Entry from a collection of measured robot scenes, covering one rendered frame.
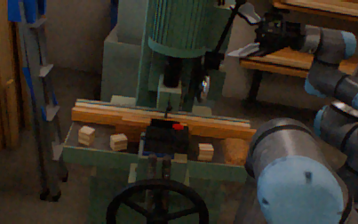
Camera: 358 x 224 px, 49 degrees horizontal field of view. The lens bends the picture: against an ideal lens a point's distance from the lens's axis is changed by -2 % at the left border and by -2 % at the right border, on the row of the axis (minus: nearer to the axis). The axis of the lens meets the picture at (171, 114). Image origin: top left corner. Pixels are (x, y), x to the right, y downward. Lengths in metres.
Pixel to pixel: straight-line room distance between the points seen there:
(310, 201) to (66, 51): 3.47
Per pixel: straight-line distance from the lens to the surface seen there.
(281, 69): 3.25
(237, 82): 3.80
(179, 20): 1.13
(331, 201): 0.61
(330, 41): 1.16
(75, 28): 3.81
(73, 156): 1.27
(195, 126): 1.36
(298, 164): 0.60
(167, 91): 1.26
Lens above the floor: 1.61
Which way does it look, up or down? 29 degrees down
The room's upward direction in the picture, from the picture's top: 9 degrees clockwise
